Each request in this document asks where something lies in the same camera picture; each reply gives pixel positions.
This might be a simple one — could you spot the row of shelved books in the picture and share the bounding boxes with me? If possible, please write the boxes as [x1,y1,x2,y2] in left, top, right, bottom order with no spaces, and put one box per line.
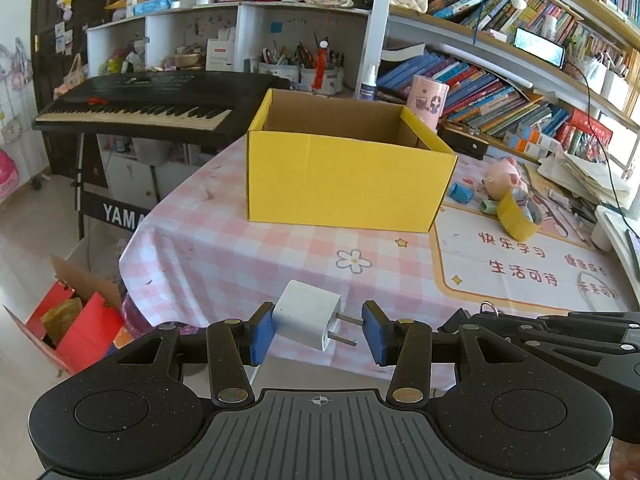
[427,0,640,68]

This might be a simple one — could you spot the pink backpack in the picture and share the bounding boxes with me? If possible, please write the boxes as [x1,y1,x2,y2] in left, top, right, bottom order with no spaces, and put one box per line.
[0,147,21,201]

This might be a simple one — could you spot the pen holder cups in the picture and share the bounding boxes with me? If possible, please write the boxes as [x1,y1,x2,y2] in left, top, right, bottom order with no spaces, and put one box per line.
[260,32,346,71]

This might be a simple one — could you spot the wall-hung pastel bags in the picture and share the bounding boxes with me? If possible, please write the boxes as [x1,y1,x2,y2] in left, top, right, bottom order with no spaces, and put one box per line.
[0,37,33,91]

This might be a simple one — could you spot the small white pen holder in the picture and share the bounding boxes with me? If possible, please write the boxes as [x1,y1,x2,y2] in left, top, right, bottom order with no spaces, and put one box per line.
[257,60,301,83]

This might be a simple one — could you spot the yellow tape roll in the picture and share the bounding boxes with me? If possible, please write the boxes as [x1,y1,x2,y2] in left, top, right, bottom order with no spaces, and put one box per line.
[496,190,543,242]

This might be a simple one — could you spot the pink plush pig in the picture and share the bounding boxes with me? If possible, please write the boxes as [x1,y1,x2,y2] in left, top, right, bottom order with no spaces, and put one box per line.
[480,156,528,201]

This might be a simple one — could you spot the black keyboard stand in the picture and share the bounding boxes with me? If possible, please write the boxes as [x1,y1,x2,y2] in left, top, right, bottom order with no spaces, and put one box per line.
[72,132,161,241]

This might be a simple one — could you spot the white charger plug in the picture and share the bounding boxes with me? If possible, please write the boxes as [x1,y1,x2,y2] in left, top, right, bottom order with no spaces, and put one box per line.
[271,280,358,352]

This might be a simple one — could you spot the pink tote bag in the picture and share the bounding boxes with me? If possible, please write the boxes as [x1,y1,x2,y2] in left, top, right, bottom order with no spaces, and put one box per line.
[54,52,86,101]

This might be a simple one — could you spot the stack of loose papers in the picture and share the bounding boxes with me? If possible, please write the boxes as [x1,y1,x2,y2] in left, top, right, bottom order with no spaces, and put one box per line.
[537,147,636,211]

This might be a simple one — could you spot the white plastic stand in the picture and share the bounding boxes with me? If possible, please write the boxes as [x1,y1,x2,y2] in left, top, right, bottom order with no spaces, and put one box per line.
[592,205,640,281]

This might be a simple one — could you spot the white cubby shelf unit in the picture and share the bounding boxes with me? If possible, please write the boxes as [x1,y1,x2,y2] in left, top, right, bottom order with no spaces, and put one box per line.
[86,0,373,98]

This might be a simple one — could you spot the row of slanted books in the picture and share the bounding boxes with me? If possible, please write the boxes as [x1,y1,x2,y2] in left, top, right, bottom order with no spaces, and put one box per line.
[376,50,571,161]

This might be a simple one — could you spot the red boxed book set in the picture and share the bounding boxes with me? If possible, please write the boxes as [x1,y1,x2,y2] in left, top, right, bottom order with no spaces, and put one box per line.
[555,107,613,161]

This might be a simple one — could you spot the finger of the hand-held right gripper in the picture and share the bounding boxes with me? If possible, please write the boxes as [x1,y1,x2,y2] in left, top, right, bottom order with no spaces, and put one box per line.
[470,311,640,348]
[520,342,640,391]

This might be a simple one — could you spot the white frame wooden bookshelf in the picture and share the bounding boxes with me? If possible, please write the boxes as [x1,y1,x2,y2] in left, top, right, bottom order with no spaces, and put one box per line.
[354,0,640,171]

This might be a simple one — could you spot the black electronic keyboard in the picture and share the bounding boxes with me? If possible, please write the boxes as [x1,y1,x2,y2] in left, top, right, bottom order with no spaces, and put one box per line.
[32,71,291,150]

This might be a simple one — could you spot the blue hanging cord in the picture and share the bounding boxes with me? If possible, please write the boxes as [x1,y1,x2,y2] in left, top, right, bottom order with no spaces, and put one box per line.
[470,0,506,46]

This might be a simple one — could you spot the thin black cable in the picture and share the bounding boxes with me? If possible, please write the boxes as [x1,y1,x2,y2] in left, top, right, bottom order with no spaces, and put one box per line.
[564,57,640,241]

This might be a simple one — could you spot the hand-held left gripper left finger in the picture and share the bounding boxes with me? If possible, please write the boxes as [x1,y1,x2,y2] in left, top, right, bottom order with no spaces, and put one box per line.
[102,301,277,407]

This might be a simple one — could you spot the white spray bottle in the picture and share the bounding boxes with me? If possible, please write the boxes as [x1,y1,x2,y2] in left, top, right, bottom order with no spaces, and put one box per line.
[357,65,379,102]

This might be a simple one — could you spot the white paper bags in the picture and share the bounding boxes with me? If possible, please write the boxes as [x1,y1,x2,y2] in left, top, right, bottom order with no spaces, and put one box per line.
[582,55,631,106]

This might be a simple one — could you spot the pink cartoon canister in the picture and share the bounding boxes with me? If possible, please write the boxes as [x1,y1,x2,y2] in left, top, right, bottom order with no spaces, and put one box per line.
[406,75,450,131]

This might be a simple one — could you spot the white low cabinet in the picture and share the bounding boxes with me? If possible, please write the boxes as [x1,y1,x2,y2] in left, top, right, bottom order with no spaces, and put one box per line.
[97,135,216,211]

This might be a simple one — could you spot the blue wipes pack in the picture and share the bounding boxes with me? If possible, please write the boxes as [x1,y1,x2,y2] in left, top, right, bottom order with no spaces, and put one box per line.
[132,0,181,16]

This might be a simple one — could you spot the orange blue white carton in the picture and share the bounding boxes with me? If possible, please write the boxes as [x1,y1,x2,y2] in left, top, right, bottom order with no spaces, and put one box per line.
[502,132,543,157]
[515,121,563,153]

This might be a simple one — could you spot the dark tablet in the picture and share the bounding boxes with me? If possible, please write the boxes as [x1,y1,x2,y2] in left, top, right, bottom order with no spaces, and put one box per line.
[625,229,640,276]

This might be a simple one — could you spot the gold paper bag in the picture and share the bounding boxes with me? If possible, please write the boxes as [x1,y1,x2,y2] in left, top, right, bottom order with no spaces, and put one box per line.
[40,297,83,346]

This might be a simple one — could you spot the desktop with pink printed cloth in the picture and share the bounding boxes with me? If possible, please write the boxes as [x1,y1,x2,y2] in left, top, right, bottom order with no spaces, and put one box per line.
[119,132,640,396]

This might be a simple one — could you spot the red tassel charm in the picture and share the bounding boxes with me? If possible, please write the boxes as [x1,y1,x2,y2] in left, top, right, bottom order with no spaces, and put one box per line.
[314,37,331,92]

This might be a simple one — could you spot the large white pen holder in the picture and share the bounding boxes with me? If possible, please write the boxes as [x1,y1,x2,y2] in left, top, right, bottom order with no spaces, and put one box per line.
[299,65,346,96]

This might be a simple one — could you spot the brown wooden case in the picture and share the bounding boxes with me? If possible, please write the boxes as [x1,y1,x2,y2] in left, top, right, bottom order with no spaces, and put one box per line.
[437,121,490,160]

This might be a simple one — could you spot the yellow cardboard box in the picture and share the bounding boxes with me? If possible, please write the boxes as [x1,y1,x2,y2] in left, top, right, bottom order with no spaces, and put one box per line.
[246,88,458,234]

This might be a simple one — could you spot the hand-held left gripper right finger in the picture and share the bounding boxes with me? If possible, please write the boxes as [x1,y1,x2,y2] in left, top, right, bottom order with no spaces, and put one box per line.
[361,300,546,406]

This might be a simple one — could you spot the green yellow toy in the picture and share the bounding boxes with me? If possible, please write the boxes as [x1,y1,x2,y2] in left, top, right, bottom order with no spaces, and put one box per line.
[100,40,151,76]

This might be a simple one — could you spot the phone with lit screen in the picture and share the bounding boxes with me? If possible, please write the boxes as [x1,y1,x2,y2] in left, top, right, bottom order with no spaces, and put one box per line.
[514,27,566,68]

